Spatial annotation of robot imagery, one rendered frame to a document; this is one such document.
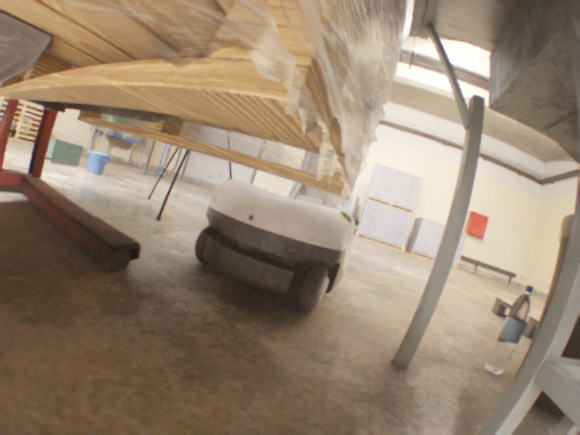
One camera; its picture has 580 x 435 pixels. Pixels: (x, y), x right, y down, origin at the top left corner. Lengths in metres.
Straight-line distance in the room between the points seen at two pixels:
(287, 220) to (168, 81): 0.62
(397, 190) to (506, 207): 4.72
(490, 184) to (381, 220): 4.68
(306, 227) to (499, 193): 9.62
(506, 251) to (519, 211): 1.52
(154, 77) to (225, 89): 0.08
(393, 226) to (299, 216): 6.44
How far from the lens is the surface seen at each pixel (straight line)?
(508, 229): 10.31
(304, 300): 0.84
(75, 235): 0.93
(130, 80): 0.27
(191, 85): 0.20
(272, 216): 0.78
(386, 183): 7.21
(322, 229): 0.79
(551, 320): 0.41
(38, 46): 0.67
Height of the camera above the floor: 0.34
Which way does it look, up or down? 3 degrees down
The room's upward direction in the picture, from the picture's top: 17 degrees clockwise
